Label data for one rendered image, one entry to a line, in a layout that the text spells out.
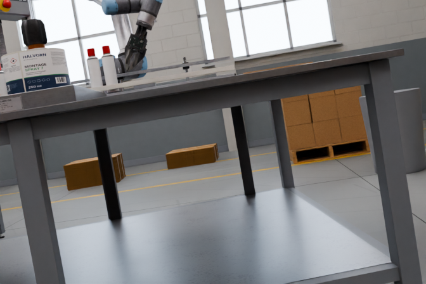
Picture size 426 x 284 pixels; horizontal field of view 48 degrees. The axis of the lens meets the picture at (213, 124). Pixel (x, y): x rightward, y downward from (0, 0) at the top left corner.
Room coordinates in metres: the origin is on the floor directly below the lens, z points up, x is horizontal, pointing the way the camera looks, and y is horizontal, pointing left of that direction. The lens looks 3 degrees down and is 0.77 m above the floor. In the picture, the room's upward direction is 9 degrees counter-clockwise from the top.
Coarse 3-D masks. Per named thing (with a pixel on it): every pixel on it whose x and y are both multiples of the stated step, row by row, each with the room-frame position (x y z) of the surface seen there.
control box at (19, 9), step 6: (0, 0) 2.06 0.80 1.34; (0, 6) 2.05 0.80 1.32; (12, 6) 2.11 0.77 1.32; (18, 6) 2.14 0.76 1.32; (24, 6) 2.16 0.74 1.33; (0, 12) 2.05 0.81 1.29; (6, 12) 2.08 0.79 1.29; (12, 12) 2.10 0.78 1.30; (18, 12) 2.13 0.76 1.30; (24, 12) 2.16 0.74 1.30; (0, 18) 2.13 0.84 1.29; (6, 18) 2.15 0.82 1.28; (12, 18) 2.17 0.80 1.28; (18, 18) 2.19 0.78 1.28
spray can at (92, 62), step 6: (90, 48) 2.07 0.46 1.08; (90, 54) 2.07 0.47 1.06; (90, 60) 2.06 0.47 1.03; (96, 60) 2.07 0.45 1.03; (90, 66) 2.06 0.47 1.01; (96, 66) 2.07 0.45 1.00; (90, 72) 2.07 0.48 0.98; (96, 72) 2.07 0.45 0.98; (90, 78) 2.07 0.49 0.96; (96, 78) 2.06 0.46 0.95; (96, 84) 2.06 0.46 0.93; (102, 84) 2.08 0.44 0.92
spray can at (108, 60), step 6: (102, 48) 2.07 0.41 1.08; (108, 48) 2.08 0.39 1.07; (108, 54) 2.07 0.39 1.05; (102, 60) 2.07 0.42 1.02; (108, 60) 2.06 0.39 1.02; (108, 66) 2.06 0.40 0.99; (114, 66) 2.08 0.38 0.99; (108, 72) 2.06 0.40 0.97; (114, 72) 2.07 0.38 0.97; (108, 78) 2.06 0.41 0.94; (114, 78) 2.07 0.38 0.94; (108, 84) 2.06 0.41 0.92; (108, 90) 2.06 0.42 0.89; (114, 90) 2.06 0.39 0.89
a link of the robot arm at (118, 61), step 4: (100, 60) 2.32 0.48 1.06; (116, 60) 2.36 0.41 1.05; (120, 60) 2.37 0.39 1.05; (100, 64) 2.32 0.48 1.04; (116, 64) 2.35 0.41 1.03; (120, 64) 2.36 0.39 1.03; (100, 68) 2.32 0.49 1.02; (116, 68) 2.34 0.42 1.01; (120, 68) 2.35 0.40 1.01; (116, 72) 2.34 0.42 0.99; (124, 72) 2.37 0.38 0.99; (124, 76) 2.38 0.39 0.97; (104, 80) 2.32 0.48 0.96
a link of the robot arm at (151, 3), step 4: (144, 0) 2.07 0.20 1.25; (148, 0) 2.05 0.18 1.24; (152, 0) 2.05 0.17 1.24; (156, 0) 2.05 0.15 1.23; (160, 0) 2.07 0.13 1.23; (144, 4) 2.06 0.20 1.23; (148, 4) 2.05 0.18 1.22; (152, 4) 2.05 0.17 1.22; (156, 4) 2.06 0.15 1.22; (160, 4) 2.08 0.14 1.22; (144, 8) 2.06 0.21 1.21; (148, 8) 2.05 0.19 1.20; (152, 8) 2.05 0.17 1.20; (156, 8) 2.06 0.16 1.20; (148, 12) 2.05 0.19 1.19; (152, 12) 2.05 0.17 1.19; (156, 12) 2.07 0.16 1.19; (156, 16) 2.08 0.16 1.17
